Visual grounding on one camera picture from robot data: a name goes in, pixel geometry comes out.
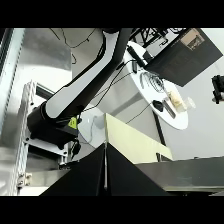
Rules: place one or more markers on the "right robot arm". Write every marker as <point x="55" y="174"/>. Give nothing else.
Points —
<point x="83" y="86"/>

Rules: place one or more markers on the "silver frame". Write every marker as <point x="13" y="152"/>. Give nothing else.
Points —
<point x="28" y="110"/>

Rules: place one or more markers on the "round white table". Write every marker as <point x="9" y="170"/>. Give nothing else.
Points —
<point x="156" y="100"/>

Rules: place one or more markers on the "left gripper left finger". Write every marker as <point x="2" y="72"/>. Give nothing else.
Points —
<point x="83" y="178"/>

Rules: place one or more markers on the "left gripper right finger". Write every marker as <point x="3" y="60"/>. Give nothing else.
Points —
<point x="128" y="178"/>

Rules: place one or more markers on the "black board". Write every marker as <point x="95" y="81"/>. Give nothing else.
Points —
<point x="186" y="60"/>

